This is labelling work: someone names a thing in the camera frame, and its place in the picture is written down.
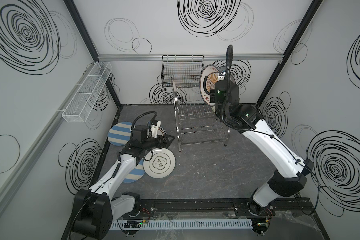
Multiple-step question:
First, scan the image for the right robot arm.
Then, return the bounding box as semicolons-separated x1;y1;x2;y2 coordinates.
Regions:
212;80;314;216

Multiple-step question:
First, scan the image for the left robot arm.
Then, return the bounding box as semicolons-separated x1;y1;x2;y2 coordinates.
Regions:
67;135;175;240

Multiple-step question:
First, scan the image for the stainless steel dish rack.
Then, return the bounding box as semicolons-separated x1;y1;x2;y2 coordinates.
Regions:
172;82;231;152

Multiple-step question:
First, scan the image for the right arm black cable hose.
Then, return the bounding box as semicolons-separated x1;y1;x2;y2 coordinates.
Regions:
214;44;250;131

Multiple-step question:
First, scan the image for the white slotted cable duct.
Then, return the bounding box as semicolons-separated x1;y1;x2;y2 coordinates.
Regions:
110;219;253;231

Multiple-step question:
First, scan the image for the blue striped plate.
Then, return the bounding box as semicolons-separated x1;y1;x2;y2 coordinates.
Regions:
108;122;132;146
123;160;146;183

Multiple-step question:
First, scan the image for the white plate flower outline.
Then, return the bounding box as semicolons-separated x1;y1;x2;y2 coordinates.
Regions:
143;149;176;179

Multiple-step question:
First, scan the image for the orange sunburst plate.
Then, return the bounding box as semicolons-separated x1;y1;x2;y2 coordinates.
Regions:
200;65;220;107

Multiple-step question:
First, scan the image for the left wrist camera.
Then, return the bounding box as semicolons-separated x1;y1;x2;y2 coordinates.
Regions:
149;120;161;138

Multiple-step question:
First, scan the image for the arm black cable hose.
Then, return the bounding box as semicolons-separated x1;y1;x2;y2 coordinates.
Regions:
130;110;158;131
214;44;250;131

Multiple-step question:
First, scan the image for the black wire basket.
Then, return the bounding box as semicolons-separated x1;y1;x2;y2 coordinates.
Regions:
161;55;204;88

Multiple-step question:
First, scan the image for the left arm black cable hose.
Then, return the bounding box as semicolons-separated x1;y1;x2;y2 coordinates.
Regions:
130;110;158;131

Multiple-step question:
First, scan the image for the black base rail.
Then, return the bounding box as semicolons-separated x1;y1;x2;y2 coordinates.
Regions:
137;198;314;217

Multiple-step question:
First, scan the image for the green rimmed white plate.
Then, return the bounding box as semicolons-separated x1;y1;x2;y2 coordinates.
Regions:
157;127;167;137

